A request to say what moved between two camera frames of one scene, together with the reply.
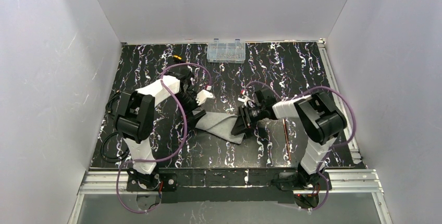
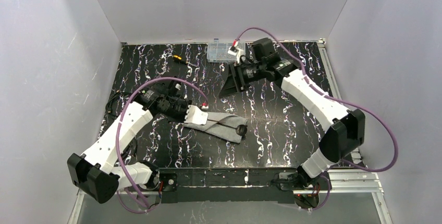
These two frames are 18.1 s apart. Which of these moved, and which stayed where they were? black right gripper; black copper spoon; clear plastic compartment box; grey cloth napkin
Moved: black copper spoon; black right gripper
Stayed: grey cloth napkin; clear plastic compartment box
